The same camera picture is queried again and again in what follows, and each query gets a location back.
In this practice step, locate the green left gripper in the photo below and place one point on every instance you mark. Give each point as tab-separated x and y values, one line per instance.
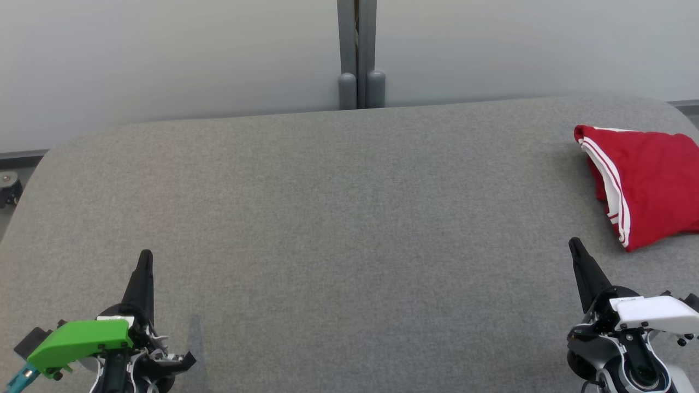
82	338

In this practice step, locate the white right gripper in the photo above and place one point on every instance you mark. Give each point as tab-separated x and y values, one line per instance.
655	314

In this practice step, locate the red Bulls basketball jersey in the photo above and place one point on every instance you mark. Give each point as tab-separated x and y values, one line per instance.
655	185

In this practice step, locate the grey caster wheel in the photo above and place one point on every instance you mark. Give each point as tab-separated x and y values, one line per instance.
10	191

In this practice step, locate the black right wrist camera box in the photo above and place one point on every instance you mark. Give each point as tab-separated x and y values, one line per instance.
693	301

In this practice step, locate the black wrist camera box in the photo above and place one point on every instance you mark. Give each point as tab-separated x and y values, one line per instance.
693	301
33	341

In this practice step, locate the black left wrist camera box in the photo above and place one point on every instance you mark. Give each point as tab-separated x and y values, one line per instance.
33	341

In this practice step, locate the grey partition post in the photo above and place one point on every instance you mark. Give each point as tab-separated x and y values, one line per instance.
348	43

